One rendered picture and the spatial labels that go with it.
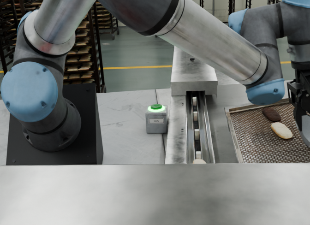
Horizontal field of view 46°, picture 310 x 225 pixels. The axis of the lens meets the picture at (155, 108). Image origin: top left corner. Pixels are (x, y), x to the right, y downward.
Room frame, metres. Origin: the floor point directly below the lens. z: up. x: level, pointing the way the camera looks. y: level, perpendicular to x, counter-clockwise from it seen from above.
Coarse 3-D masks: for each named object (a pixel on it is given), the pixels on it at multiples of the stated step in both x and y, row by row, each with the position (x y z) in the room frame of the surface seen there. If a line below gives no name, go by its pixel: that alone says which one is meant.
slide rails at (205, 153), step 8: (200, 96) 1.36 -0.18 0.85; (200, 104) 1.27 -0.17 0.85; (192, 112) 1.20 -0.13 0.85; (200, 112) 1.19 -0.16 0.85; (192, 120) 1.13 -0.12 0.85; (200, 120) 1.13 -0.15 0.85; (192, 128) 1.07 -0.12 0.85; (200, 128) 1.07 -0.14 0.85; (192, 136) 1.01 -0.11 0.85; (200, 136) 1.01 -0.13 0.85; (192, 144) 0.96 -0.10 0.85; (200, 144) 0.96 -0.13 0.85; (192, 152) 0.91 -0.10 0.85; (208, 152) 0.91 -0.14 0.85; (192, 160) 0.87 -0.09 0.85; (208, 160) 0.86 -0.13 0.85
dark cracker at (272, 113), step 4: (264, 108) 1.04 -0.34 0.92; (268, 108) 1.03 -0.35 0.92; (264, 112) 1.01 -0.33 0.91; (268, 112) 1.00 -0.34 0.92; (272, 112) 1.00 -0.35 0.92; (276, 112) 0.99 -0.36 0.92; (268, 116) 0.98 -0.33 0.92; (272, 116) 0.97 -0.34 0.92; (276, 116) 0.97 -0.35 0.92; (280, 116) 0.98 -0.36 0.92; (272, 120) 0.96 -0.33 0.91; (276, 120) 0.96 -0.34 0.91
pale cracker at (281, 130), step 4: (272, 124) 0.93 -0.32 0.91; (276, 124) 0.92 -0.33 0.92; (280, 124) 0.91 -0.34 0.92; (272, 128) 0.91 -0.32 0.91; (276, 128) 0.90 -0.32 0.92; (280, 128) 0.89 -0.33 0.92; (284, 128) 0.89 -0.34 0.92; (276, 132) 0.88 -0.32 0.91; (280, 132) 0.87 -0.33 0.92; (284, 132) 0.86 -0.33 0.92; (288, 132) 0.86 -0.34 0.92; (280, 136) 0.86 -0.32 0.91; (284, 136) 0.85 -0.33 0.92; (288, 136) 0.85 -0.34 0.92
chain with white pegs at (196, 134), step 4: (192, 92) 1.43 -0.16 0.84; (192, 96) 1.39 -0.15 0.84; (192, 100) 1.34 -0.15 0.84; (196, 104) 1.29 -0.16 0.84; (196, 108) 1.26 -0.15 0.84; (196, 112) 1.15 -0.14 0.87; (196, 116) 1.15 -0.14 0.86; (196, 120) 1.15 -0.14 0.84; (196, 124) 1.12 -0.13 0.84; (196, 128) 1.10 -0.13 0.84; (196, 132) 1.01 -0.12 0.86; (196, 136) 1.01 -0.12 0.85; (196, 140) 1.01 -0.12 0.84; (196, 144) 0.98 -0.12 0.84; (196, 148) 0.96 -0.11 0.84; (196, 152) 0.88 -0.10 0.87; (200, 152) 0.88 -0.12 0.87; (196, 156) 0.87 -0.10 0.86; (200, 156) 0.87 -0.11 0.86
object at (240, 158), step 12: (240, 108) 1.09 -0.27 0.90; (252, 108) 1.07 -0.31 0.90; (228, 120) 1.01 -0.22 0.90; (240, 120) 1.02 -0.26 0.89; (252, 120) 1.00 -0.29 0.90; (264, 120) 0.98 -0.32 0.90; (240, 132) 0.94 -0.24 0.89; (252, 144) 0.85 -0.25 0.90; (276, 144) 0.83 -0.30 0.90; (300, 144) 0.80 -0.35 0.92; (240, 156) 0.80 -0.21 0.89; (252, 156) 0.80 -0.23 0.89; (276, 156) 0.78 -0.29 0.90; (288, 156) 0.76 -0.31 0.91; (300, 156) 0.76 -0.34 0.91
